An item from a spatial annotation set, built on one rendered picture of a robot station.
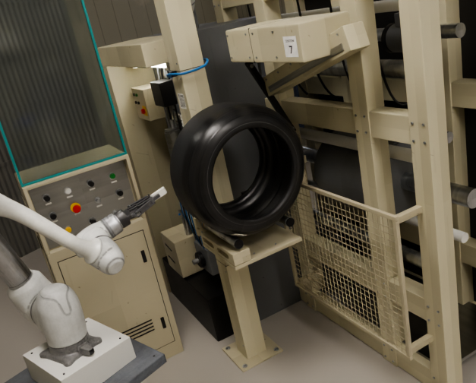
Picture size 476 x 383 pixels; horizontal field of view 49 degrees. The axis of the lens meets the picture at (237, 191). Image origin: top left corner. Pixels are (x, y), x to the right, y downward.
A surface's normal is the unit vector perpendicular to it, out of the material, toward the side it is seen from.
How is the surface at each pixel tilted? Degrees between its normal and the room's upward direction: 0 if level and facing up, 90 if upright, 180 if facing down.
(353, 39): 72
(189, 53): 90
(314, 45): 90
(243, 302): 90
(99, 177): 90
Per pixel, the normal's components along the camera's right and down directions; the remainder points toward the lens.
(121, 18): 0.73, 0.09
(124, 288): 0.47, 0.22
